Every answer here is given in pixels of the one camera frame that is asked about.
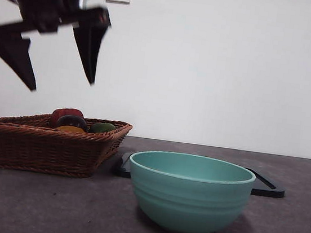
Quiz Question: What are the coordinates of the dark red plum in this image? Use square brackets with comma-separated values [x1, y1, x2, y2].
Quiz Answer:
[56, 113, 90, 133]

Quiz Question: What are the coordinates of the brown wicker basket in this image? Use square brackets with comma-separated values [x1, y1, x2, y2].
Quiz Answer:
[0, 106, 134, 184]

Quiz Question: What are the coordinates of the dark rectangular tray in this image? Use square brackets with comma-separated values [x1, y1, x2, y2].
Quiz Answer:
[111, 150, 288, 200]

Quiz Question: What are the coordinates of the teal ribbed bowl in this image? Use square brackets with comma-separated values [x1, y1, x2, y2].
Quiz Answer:
[120, 147, 258, 233]

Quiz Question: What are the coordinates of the red apple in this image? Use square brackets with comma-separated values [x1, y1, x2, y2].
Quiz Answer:
[50, 105, 86, 132]

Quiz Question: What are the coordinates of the green avocado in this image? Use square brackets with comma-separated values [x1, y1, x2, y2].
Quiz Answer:
[88, 120, 117, 137]

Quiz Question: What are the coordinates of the orange-brown kiwifruit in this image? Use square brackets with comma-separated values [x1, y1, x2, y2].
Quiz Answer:
[55, 124, 87, 134]

